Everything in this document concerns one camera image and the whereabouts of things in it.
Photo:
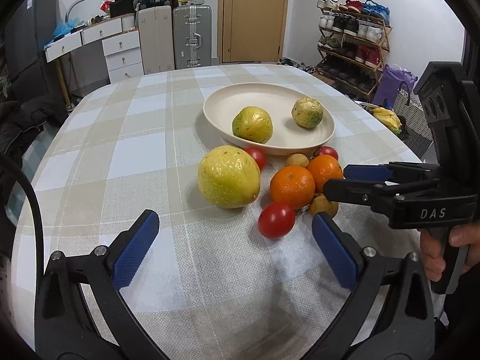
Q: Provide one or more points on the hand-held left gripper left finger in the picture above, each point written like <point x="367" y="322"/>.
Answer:
<point x="135" y="249"/>

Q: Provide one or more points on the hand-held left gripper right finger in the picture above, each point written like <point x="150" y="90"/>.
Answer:
<point x="333" y="251"/>

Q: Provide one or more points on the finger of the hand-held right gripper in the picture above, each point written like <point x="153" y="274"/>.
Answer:
<point x="365" y="172"/>
<point x="348" y="189"/>

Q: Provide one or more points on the orange mandarin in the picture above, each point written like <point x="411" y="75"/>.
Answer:
<point x="325" y="170"/>
<point x="292" y="187"/>

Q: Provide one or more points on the red tomato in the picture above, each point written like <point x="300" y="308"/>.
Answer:
<point x="328" y="152"/>
<point x="276" y="220"/>
<point x="257" y="156"/>

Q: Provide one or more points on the large pale yellow citrus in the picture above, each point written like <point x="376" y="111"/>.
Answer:
<point x="228" y="176"/>

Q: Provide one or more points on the cream round plate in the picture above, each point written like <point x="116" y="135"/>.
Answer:
<point x="262" y="99"/>

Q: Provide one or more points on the person's right hand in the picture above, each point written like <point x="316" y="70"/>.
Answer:
<point x="431" y="255"/>

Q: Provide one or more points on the brown longan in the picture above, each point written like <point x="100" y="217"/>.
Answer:
<point x="297" y="160"/>
<point x="323" y="205"/>

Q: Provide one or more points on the grey woven basket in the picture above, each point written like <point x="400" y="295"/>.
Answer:
<point x="412" y="120"/>

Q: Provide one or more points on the wrinkled yellow green citrus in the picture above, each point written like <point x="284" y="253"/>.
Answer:
<point x="307" y="112"/>

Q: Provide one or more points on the purple bag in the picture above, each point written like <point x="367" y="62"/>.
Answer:
<point x="392" y="82"/>

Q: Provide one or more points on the wooden shoe rack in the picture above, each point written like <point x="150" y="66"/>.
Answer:
<point x="356" y="62"/>

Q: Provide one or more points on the smooth yellow green citrus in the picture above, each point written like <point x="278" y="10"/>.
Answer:
<point x="252" y="124"/>

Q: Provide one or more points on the pile of loose sneakers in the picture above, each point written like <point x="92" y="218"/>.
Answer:
<point x="296" y="64"/>

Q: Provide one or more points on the row of shoes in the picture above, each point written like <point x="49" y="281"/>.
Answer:
<point x="369" y="32"/>

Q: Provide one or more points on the black jacket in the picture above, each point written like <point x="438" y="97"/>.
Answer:
<point x="22" y="120"/>

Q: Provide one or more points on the wooden door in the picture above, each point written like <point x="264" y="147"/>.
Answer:
<point x="255" y="26"/>

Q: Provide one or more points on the beige hard suitcase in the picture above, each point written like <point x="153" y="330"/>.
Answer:
<point x="156" y="39"/>

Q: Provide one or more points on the white drawer desk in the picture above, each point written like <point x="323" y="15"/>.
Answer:
<point x="93" y="35"/>

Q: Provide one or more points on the silver hard suitcase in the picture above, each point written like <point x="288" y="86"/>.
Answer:
<point x="192" y="35"/>

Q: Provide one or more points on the blue plastic bags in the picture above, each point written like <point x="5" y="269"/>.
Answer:
<point x="64" y="29"/>

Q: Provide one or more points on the dark grey fridge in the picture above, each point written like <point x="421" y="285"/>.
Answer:
<point x="30" y="33"/>

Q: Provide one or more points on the yellow black shoe box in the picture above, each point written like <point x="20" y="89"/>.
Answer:
<point x="189" y="0"/>

